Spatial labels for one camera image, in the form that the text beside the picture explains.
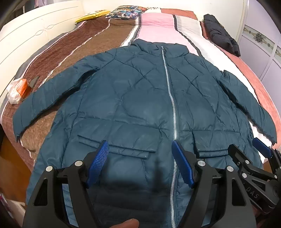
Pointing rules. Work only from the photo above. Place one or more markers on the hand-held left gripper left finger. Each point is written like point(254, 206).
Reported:
point(100, 156)

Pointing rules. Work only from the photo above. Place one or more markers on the small black flat object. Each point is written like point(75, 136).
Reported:
point(33, 82)

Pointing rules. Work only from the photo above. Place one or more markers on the white wardrobe with ornament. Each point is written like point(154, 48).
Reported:
point(261, 43)

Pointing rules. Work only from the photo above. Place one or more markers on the striped brown pink blanket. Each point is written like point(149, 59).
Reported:
point(65, 54)

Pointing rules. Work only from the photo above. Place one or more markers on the person's left hand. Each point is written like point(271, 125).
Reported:
point(126, 224)

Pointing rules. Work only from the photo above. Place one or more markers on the orange white plastic bag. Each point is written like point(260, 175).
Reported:
point(18, 88)

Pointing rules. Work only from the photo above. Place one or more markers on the white ornamented headboard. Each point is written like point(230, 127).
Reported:
point(33, 32)

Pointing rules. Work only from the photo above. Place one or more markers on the black puffer jacket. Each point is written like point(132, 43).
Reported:
point(220, 32)

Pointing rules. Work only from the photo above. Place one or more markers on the teal quilted jacket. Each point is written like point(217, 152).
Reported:
point(136, 105)

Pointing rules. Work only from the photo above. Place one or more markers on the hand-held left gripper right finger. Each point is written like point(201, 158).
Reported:
point(181, 161)

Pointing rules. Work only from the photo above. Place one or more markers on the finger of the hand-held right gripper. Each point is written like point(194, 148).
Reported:
point(238, 154)
point(262, 147)

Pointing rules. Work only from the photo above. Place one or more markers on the colourful patterned pillow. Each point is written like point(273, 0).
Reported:
point(126, 12)

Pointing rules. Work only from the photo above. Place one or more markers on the yellow pillow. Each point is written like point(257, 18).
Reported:
point(92, 15)

